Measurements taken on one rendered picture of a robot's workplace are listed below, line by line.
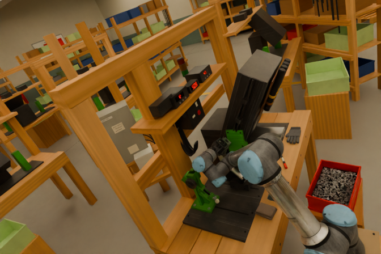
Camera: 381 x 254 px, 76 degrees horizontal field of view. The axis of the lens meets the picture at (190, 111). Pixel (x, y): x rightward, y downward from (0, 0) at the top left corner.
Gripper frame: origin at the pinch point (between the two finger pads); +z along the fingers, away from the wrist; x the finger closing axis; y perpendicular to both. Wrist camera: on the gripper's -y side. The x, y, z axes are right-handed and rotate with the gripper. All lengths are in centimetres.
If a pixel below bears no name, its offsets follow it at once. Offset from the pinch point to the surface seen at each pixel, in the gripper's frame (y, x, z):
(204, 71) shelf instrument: 21, 44, 17
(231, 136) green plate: 5.4, -0.4, 2.4
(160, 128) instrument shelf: 7.1, 26.7, -40.0
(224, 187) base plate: -26.1, -19.0, -2.0
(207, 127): -7.9, 17.6, 9.8
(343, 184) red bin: 23, -65, 17
